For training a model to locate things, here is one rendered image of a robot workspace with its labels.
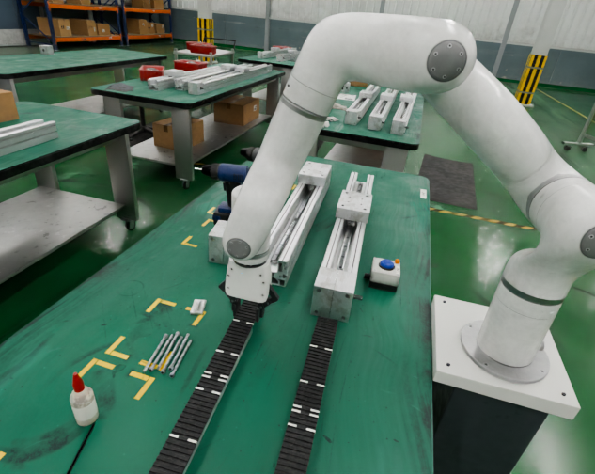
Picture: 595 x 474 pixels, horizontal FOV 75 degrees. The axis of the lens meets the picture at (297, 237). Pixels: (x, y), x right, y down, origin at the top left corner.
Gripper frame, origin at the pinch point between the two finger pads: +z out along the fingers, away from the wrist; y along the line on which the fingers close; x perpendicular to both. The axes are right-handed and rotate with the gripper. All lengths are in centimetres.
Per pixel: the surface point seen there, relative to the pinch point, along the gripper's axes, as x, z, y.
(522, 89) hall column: 990, 44, 335
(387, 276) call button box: 25.0, -1.4, 32.9
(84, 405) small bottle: -34.1, -1.2, -18.1
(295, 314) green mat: 6.8, 4.1, 10.7
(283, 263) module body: 17.1, -3.6, 4.1
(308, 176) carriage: 74, -8, -1
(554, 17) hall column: 991, -106, 346
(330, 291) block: 8.0, -4.8, 18.5
